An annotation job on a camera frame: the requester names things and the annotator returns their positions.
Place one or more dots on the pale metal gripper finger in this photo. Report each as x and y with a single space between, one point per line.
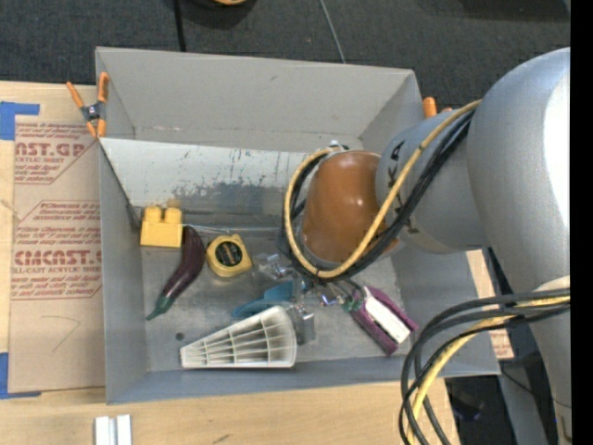
306 328

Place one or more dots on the blue plastic tool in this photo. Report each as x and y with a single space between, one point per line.
271 295

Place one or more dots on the clear plastic piece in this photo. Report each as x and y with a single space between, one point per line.
273 266

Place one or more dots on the white ribbed plastic wedge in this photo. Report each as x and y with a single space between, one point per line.
250 341

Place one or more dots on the yellow tape measure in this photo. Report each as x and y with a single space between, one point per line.
228 255

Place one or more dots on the purple toy eggplant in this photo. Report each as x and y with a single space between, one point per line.
187 267

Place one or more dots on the yellow toy brick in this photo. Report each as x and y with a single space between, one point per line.
160 232

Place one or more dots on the grey metal bin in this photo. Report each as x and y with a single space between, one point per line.
222 105

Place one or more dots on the brown cardboard board red print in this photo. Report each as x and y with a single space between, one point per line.
55 332

